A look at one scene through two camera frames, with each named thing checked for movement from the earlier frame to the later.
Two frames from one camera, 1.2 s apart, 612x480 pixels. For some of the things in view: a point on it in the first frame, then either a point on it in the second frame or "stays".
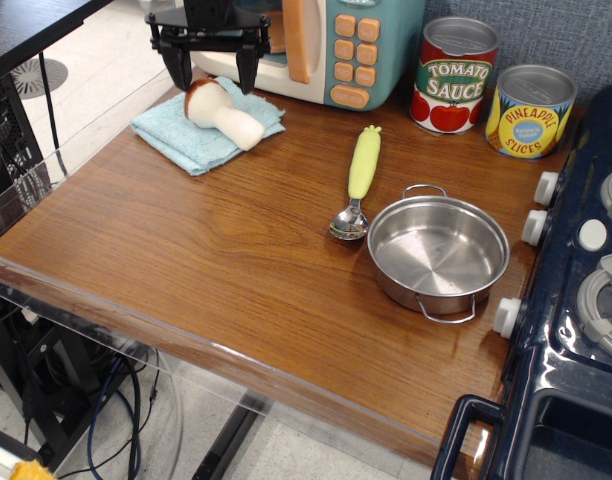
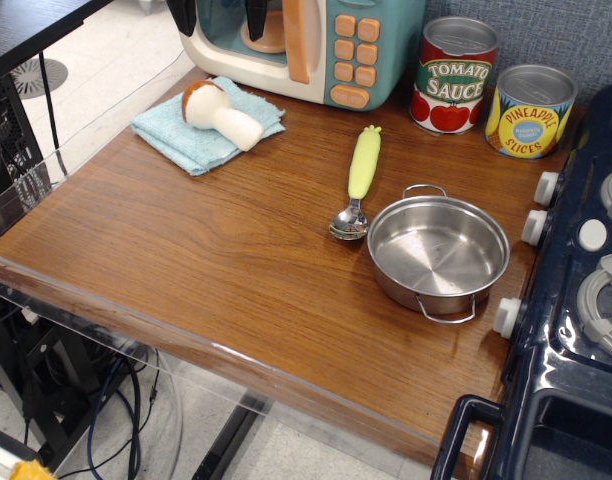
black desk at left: (15, 31) stays
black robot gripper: (210, 25) to (185, 14)
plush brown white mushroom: (209, 104) stays
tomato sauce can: (458, 55) stays
